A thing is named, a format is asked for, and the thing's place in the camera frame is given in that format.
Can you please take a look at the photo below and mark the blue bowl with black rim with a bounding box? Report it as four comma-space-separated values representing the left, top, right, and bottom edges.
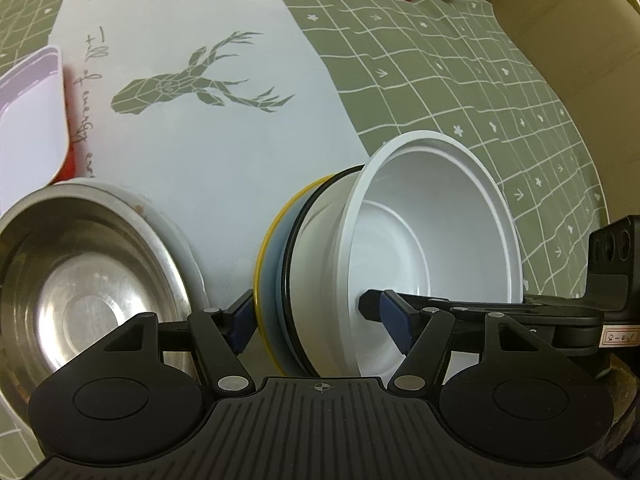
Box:
280, 164, 367, 378

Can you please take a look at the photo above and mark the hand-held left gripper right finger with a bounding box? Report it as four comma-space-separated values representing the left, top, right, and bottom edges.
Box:
379, 292, 506, 392

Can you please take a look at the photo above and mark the beige sofa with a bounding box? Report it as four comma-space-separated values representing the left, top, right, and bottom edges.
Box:
480, 0, 640, 241

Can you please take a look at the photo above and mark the yellow-rimmed white bowl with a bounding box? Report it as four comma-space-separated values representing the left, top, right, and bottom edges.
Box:
254, 174, 337, 378

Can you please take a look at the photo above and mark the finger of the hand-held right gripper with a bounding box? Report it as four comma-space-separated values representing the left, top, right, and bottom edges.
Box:
357, 288, 526, 322

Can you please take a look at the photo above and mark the white plastic bowl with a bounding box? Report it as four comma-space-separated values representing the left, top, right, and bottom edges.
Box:
345, 131, 525, 337

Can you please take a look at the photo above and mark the stainless steel bowl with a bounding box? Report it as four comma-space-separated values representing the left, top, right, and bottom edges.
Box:
0, 183, 202, 408

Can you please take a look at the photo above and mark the pink rectangular plastic container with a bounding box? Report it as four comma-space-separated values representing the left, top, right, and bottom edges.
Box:
0, 45, 77, 191

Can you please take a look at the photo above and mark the green checked tablecloth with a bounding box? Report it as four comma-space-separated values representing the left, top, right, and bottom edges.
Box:
0, 0, 613, 461

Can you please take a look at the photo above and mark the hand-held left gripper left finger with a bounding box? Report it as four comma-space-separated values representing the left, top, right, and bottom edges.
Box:
102, 290, 256, 394

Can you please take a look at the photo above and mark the white plate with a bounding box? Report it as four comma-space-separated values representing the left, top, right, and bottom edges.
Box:
0, 178, 212, 461

